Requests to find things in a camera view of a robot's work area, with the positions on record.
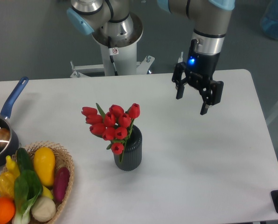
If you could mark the dark grey ribbed vase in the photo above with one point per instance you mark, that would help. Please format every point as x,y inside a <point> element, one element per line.
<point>131,157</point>

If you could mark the purple eggplant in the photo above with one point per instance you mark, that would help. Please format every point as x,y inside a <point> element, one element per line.
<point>60,183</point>

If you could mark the yellow bell pepper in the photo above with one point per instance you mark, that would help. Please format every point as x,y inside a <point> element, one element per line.
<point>7,185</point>

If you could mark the blue translucent container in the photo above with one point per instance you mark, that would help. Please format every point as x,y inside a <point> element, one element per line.
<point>269,21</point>

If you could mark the woven wicker basket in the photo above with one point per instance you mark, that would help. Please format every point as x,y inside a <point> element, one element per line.
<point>63,159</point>

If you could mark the green bok choy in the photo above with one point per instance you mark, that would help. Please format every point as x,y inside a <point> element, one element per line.
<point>27,188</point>

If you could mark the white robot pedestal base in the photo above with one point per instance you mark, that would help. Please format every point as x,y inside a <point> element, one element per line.
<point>118,45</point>

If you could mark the beige round bun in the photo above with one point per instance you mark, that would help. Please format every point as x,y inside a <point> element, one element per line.
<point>43,209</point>

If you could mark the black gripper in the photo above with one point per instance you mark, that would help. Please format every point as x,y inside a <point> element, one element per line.
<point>199,73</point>

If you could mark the blue handled saucepan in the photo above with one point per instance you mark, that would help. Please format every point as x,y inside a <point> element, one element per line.
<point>9,141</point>

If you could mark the brown bread roll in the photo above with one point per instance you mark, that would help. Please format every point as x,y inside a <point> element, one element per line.
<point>4,137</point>

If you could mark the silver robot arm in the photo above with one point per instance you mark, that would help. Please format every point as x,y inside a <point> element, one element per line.
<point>211,18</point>

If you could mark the red tulip bouquet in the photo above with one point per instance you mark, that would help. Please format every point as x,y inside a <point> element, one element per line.
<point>116,126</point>

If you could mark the yellow squash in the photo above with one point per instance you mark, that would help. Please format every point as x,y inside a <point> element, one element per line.
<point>44,165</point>

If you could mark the small yellow lemon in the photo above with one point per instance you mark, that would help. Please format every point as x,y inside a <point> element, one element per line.
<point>47,193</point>

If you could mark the orange fruit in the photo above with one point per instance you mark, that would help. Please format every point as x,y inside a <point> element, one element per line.
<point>7,210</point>

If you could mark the green cucumber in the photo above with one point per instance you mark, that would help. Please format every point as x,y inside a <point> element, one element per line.
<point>23,160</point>

